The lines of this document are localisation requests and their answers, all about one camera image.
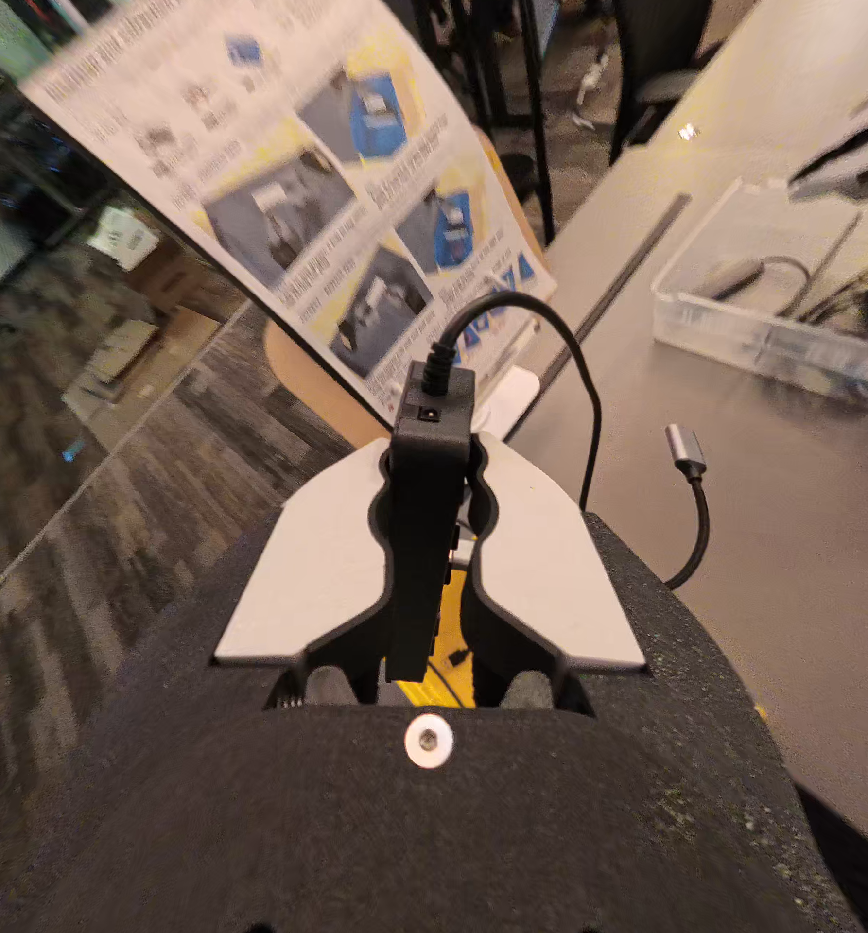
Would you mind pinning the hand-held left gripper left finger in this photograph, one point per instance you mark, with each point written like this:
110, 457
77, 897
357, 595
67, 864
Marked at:
317, 576

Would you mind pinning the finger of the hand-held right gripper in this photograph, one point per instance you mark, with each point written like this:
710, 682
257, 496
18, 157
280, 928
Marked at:
857, 167

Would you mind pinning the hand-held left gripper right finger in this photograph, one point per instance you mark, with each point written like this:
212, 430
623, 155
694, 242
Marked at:
550, 576

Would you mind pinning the yellow plastic bin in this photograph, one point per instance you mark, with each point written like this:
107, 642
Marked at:
452, 619

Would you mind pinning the clear plastic bin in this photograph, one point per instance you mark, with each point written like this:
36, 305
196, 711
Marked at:
769, 342

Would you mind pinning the metal desk grommet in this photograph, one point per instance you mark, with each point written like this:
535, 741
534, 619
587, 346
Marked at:
688, 132

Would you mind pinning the white stand base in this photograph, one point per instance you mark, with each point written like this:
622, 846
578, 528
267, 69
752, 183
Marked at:
510, 397

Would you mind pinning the instruction sheet on stand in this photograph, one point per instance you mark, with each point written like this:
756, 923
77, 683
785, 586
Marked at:
310, 386

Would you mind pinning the black chair with grey seat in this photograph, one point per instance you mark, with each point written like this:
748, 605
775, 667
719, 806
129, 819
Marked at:
660, 44

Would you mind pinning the flattened cardboard sheets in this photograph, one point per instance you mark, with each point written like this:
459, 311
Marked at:
113, 361

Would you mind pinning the brown cardboard box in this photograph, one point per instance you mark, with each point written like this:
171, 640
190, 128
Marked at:
179, 281

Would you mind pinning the white cardboard box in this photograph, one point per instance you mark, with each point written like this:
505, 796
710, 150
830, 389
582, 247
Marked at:
120, 237

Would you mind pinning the printed instruction sheet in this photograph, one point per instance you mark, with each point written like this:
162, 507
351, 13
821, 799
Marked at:
259, 182

